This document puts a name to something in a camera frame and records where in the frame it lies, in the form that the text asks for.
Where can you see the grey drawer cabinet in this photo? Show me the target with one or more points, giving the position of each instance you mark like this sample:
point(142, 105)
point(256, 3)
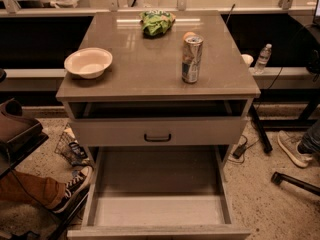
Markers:
point(144, 80)

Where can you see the open bottom drawer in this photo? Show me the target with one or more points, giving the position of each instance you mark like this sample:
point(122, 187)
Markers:
point(158, 193)

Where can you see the silver blue drink can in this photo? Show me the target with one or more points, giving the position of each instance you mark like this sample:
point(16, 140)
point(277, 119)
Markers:
point(191, 58)

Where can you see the orange fruit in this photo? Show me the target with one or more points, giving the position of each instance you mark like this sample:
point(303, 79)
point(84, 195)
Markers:
point(187, 34)

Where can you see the white bowl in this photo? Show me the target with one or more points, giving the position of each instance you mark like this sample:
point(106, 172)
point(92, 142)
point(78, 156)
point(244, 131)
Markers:
point(88, 63)

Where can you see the black power adapter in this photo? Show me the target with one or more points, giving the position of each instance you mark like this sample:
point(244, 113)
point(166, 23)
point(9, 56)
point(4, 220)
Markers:
point(239, 151)

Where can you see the green chip bag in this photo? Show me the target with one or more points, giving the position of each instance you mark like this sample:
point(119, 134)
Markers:
point(155, 22)

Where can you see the black white sneaker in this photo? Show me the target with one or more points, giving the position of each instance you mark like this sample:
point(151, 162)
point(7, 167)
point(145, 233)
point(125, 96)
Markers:
point(73, 187)

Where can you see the white paper cup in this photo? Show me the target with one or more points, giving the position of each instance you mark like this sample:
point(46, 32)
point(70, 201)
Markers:
point(248, 59)

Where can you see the black table leg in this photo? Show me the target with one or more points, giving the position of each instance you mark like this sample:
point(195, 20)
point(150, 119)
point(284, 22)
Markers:
point(267, 147)

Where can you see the clear plastic water bottle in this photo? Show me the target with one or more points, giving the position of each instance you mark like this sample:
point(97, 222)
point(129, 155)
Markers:
point(263, 59)

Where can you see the grey sneaker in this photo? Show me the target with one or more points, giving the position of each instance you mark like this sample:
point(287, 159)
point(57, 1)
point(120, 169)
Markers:
point(289, 143)

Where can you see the black chair leg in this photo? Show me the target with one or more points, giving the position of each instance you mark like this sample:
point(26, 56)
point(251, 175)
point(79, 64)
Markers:
point(277, 178)

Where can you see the brown chair seat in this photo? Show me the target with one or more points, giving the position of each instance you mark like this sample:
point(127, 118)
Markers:
point(19, 135)

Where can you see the blue jeans leg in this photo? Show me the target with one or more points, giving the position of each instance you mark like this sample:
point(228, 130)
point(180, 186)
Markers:
point(310, 142)

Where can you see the orange trouser leg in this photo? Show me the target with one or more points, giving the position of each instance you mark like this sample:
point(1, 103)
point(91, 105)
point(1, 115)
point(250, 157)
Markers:
point(30, 189)

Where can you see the middle drawer with black handle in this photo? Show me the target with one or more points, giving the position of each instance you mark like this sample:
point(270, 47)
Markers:
point(158, 132)

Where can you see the wire basket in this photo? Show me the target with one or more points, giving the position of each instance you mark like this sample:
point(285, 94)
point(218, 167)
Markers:
point(69, 148)

